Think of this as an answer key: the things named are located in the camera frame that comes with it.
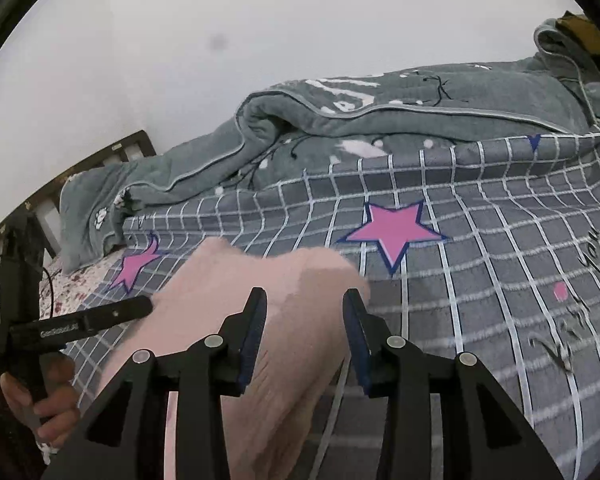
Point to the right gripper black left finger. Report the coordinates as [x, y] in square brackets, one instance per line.
[123, 433]

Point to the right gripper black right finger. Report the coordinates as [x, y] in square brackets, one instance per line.
[484, 435]

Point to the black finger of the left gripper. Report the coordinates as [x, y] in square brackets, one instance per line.
[124, 311]

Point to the pink knit sweater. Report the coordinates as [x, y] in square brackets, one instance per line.
[295, 344]

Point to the brown clothes pile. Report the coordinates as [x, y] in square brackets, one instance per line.
[582, 29]

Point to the person's left hand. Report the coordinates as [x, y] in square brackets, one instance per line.
[53, 418]

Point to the grey-green paw print pillow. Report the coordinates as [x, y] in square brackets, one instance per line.
[93, 206]

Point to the dark wooden headboard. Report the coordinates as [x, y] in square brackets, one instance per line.
[134, 146]

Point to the grey checked duvet with stars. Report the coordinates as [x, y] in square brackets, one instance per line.
[489, 247]

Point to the grey-green fleece blanket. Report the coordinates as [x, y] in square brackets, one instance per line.
[299, 125]

